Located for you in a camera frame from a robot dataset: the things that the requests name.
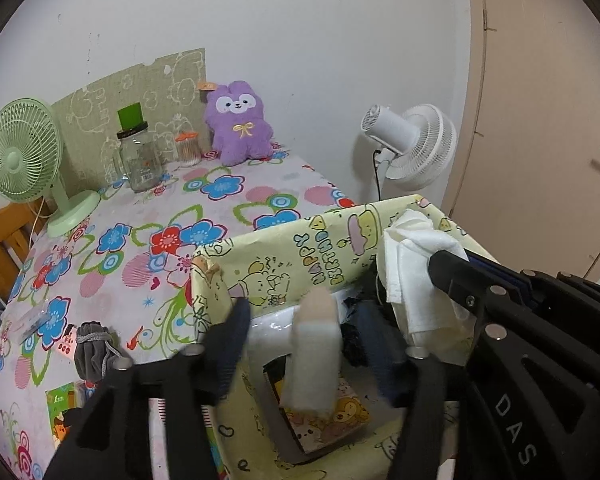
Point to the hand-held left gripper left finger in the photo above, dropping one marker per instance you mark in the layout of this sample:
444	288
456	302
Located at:
227	345

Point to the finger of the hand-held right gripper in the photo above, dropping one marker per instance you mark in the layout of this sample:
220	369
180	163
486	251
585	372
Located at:
510	272
460	280

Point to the cotton swab container orange lid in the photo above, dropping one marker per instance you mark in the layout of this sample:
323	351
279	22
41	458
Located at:
188	152

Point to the black cloth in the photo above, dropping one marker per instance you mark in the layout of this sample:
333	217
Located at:
350	332

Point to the cartoon tissue pack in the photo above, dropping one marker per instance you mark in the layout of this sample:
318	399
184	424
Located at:
330	425

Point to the white cloth roll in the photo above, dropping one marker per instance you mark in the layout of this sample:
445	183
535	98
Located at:
312	360

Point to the pink wipes packet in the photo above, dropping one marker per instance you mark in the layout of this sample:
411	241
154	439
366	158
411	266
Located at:
69	342

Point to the white towel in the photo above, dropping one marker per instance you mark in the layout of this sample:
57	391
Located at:
410	270

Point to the white standing fan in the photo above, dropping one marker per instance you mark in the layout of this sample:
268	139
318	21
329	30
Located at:
420	150

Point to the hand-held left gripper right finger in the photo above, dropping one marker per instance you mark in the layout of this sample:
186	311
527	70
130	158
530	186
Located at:
380	355

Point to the green desk fan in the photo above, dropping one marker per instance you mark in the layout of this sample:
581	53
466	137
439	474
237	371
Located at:
22	152

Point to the beige door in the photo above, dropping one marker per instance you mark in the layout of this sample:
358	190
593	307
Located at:
530	110

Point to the clear plastic packet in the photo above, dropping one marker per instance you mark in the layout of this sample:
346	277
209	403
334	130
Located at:
30	325

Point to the wooden bed headboard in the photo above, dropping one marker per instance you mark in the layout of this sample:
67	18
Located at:
0	240

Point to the purple plush toy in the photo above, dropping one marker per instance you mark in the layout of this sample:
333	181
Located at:
240	130

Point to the glass jar with green lid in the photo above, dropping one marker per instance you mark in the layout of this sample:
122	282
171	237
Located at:
142	160

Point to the green orange cartoon packet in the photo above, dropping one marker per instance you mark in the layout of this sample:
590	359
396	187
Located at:
60	412

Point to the green patterned board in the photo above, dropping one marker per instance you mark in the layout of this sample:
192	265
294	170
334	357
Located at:
95	100

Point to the yellow gift-wrapped box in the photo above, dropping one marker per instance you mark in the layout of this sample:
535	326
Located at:
280	260

